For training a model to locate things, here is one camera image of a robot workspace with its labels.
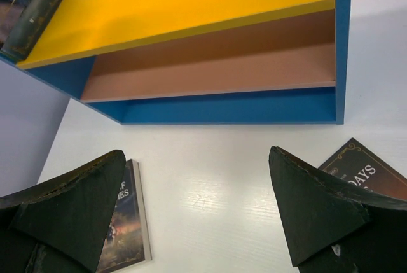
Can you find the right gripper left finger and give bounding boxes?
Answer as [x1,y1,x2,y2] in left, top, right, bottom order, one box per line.
[1,150,126,272]

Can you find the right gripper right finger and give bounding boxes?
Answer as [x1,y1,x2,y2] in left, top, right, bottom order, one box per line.
[269,146,406,272]

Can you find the Jane Eyre book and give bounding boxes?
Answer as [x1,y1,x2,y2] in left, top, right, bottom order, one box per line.
[1,0,62,64]

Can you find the Three Days to See book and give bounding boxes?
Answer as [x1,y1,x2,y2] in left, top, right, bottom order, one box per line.
[319,138,406,200]

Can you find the A Tale of Two Cities book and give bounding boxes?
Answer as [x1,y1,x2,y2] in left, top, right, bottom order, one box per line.
[97,159,152,272]

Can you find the blue yellow wooden bookshelf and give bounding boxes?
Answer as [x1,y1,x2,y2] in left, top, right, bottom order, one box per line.
[1,0,351,125]

